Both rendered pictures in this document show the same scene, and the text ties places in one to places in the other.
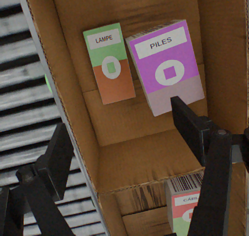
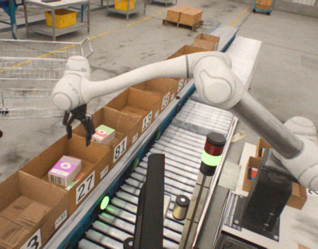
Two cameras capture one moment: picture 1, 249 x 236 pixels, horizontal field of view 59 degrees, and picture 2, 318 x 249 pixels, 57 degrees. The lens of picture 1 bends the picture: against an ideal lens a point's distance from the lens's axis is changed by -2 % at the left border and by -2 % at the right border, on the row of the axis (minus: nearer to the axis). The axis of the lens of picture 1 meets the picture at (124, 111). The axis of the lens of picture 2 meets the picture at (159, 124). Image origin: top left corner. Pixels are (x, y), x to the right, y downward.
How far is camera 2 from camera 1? 133 cm
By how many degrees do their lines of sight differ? 37
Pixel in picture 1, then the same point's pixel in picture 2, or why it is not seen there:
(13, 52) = (110, 228)
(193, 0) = not seen: hidden behind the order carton
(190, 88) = (64, 159)
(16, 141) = not seen: hidden behind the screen
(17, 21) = (97, 234)
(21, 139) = not seen: hidden behind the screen
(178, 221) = (108, 133)
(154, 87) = (73, 165)
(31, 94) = (121, 212)
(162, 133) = (86, 159)
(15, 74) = (118, 222)
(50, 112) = (121, 202)
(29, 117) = (131, 206)
